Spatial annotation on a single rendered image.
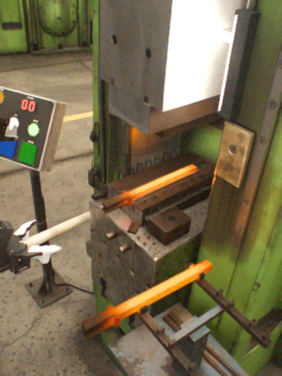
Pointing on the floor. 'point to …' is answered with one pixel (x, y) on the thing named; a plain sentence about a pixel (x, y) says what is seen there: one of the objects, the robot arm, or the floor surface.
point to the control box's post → (40, 217)
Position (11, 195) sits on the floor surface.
